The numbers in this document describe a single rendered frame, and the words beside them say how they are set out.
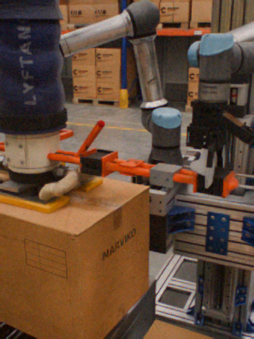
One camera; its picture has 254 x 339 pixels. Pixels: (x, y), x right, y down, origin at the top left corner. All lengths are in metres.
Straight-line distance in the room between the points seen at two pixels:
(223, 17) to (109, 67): 7.51
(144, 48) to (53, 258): 0.93
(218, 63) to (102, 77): 8.29
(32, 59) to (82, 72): 8.25
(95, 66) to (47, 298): 8.30
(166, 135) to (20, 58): 0.67
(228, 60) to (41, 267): 0.74
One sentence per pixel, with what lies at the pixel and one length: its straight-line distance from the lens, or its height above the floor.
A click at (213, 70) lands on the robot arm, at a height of 1.48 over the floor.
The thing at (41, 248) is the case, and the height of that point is 1.00.
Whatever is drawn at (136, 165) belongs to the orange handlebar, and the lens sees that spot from 1.13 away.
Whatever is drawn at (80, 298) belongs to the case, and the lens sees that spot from 1.17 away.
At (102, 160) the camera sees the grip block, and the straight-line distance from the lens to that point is 1.16.
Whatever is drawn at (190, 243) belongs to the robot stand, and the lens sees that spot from 1.74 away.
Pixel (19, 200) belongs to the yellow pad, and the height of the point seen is 1.09.
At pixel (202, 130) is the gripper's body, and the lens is 1.02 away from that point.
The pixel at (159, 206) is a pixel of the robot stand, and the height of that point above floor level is 0.94.
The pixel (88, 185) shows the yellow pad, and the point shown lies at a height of 1.09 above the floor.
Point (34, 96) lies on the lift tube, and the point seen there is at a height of 1.39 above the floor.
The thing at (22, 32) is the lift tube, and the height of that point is 1.57.
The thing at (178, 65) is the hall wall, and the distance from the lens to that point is 9.92.
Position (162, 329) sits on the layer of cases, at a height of 0.54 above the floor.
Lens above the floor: 1.57
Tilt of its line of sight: 19 degrees down
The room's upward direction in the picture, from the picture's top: straight up
